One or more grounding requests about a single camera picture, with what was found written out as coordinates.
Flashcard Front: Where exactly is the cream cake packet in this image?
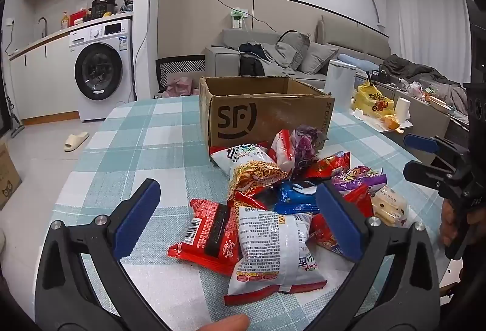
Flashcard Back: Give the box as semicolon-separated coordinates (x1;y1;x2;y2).
370;184;409;227

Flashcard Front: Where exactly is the black rice cooker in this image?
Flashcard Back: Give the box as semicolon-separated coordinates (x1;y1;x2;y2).
91;0;116;18

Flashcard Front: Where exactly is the printed brown cardboard box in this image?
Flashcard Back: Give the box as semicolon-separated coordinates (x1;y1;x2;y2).
0;141;22;210

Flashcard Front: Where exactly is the mop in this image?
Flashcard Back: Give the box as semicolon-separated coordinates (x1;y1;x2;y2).
4;95;25;138

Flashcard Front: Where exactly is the white paper cup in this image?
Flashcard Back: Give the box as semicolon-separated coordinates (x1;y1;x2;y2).
395;97;412;122

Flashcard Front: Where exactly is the person's right forearm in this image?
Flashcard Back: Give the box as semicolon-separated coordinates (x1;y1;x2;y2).
440;243;486;320

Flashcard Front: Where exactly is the light blue pillow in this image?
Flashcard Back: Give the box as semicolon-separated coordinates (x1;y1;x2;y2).
338;53;380;73

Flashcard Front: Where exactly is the purple candy bag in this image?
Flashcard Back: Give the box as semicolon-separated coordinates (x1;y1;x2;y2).
292;125;328;172

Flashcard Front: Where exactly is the person's right hand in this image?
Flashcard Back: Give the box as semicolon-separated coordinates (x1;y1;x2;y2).
440;198;486;246

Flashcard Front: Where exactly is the red black striped snack packet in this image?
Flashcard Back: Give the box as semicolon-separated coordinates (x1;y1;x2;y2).
167;199;240;276

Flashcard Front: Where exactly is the white red-edged snack packet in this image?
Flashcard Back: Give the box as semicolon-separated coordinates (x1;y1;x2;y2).
270;129;297;172

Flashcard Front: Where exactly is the beige slipper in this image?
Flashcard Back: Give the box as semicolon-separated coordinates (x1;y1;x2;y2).
64;131;90;152

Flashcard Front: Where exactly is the red cookie packet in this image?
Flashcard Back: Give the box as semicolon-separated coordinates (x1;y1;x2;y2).
304;151;351;180

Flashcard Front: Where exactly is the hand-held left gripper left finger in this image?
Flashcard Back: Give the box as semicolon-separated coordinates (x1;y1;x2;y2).
34;178;171;331

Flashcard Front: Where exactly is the grey sofa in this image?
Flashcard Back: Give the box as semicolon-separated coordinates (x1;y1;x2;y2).
205;16;393;88

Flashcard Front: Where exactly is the white noodle snack bag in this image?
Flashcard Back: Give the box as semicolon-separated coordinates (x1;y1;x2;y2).
224;207;328;307
210;144;289;202

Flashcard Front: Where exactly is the small purple snack packet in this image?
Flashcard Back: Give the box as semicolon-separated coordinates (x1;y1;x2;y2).
330;166;388;195

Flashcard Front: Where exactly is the black white patterned basket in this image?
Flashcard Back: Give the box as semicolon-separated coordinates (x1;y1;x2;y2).
156;55;206;90

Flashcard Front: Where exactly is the yellow plastic bag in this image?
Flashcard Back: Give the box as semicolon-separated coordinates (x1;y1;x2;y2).
353;82;397;119

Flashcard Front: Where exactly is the person's left hand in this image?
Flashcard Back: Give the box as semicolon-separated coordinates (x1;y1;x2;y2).
197;314;250;331

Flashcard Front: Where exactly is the white kitchen counter cabinet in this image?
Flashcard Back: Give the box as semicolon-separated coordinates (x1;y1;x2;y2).
8;35;81;126

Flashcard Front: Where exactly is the dark grey cushion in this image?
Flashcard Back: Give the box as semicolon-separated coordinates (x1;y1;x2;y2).
279;31;311;69

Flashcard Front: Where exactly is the pink cloth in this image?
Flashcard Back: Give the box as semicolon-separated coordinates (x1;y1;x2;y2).
163;76;200;96

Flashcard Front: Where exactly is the red box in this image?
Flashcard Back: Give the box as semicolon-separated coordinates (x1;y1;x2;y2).
69;10;92;27

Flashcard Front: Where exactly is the dark jacket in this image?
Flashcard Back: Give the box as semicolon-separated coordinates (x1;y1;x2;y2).
238;43;266;76

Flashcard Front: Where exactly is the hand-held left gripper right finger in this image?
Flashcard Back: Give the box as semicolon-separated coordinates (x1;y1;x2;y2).
307;181;443;331

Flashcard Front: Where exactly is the grey clothing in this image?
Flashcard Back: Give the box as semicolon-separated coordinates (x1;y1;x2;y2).
260;41;300;69

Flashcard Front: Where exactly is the dark blanket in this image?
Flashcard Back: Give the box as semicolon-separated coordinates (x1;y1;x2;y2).
380;54;467;111

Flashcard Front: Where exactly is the grey coffee table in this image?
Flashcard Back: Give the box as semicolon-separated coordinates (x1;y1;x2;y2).
374;82;469;164

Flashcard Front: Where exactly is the white washing machine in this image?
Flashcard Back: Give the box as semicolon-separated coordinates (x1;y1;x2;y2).
68;19;135;122

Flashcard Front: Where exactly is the blue cookie packet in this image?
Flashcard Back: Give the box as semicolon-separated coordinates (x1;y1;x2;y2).
273;181;323;215

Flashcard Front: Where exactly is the light grey cushion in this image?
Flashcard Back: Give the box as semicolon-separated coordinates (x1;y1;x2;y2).
299;42;339;75

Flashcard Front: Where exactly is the white curtain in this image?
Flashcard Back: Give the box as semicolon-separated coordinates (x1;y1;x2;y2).
387;0;471;50

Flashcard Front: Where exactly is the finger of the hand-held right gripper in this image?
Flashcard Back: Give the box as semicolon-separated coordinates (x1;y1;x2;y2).
402;160;458;199
403;133;467;176

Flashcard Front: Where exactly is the white cylindrical bin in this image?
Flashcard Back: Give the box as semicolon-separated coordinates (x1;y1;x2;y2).
326;59;358;107

